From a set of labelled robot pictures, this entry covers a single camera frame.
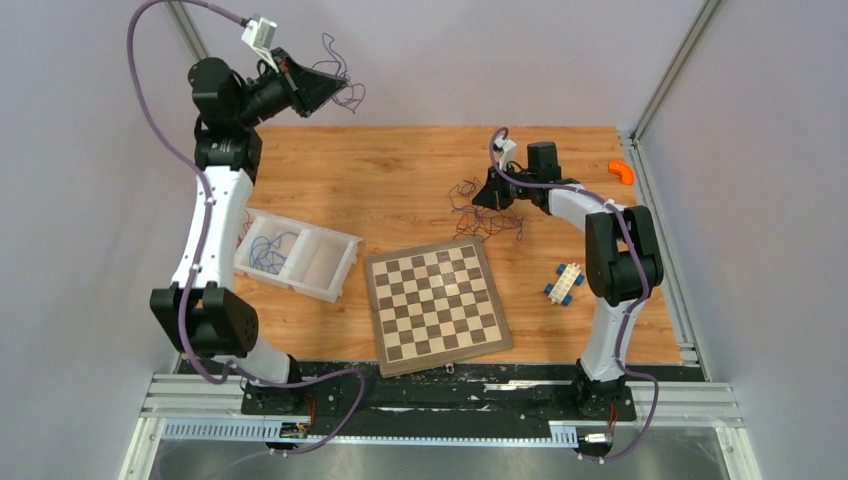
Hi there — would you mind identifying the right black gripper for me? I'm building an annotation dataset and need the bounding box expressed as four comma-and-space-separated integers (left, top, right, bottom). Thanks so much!
472, 161, 536, 212

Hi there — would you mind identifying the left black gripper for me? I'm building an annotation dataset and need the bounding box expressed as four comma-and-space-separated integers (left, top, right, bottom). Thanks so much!
236, 49, 349, 129

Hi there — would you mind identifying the blue wire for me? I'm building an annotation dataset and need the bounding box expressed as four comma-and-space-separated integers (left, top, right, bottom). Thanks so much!
248, 230, 301, 276

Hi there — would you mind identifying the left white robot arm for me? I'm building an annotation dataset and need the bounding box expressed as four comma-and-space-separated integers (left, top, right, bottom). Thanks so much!
149, 48, 348, 414

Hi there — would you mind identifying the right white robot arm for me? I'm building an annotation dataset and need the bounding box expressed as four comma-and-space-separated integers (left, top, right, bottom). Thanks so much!
472, 128, 664, 419

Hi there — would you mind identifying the white blue toy car chassis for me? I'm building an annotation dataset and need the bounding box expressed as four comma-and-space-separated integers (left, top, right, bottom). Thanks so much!
544, 263, 585, 306

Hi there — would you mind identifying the wooden chessboard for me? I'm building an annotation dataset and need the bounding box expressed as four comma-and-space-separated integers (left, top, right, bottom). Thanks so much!
364, 238, 513, 378

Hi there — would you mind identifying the orange curved plastic piece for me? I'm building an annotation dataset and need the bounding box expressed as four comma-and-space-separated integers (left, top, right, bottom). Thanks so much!
607, 159, 636, 186

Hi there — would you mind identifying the white plastic compartment tray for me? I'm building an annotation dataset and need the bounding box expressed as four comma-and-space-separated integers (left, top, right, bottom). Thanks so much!
234, 208, 362, 303

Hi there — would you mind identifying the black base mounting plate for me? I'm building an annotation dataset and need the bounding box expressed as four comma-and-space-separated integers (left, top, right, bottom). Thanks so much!
240, 361, 636, 439

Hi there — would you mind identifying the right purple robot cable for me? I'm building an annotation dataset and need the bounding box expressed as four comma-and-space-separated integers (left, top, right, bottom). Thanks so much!
488, 127, 660, 464

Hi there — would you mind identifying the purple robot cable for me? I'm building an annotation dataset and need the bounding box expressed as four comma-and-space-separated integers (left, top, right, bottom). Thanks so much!
488, 127, 660, 464
126, 0, 367, 458

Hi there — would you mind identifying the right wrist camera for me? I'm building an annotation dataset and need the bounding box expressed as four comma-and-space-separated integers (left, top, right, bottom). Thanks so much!
493, 136, 517, 171

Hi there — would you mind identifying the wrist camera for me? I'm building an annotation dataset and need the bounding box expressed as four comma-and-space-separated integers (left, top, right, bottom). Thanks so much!
493, 136, 517, 171
241, 16, 278, 71

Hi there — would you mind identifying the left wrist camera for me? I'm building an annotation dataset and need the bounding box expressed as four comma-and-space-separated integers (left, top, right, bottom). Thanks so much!
241, 16, 278, 71

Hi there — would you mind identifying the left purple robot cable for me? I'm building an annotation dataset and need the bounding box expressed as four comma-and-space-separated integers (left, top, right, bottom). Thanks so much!
126, 0, 367, 458

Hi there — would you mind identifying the aluminium frame rail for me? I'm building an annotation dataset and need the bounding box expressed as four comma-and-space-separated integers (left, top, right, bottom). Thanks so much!
120, 374, 761, 479

